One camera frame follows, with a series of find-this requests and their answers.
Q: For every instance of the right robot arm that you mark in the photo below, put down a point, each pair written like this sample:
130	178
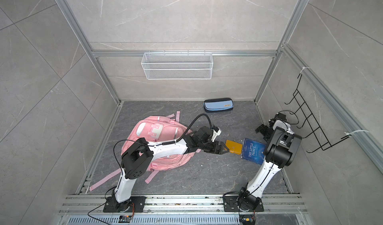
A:
281	148

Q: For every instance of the white cable tie lower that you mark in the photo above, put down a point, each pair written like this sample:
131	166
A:
356	131

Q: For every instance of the aluminium mounting rail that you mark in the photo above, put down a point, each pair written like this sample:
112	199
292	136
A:
183	204

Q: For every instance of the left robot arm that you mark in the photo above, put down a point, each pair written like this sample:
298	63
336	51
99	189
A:
137	158

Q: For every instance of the pink school backpack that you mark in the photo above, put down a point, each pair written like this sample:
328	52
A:
154	128

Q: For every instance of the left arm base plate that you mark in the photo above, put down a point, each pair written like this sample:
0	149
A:
134	204

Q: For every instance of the blue pencil case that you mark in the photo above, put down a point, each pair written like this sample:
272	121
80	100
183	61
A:
218	104

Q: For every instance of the blue Little Prince book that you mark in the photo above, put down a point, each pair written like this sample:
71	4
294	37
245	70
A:
253	151

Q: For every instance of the white wire mesh basket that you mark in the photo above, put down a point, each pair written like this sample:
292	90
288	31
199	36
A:
177	66

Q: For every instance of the yellow card wallet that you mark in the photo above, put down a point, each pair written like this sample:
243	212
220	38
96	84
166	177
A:
234	147

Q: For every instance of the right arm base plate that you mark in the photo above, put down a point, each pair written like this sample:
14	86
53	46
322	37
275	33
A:
232	203

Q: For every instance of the black wall hook rack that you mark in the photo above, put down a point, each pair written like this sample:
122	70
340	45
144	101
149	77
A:
310	121

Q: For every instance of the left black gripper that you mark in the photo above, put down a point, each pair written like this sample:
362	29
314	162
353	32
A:
221	150

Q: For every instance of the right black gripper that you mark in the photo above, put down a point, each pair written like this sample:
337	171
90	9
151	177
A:
263	129

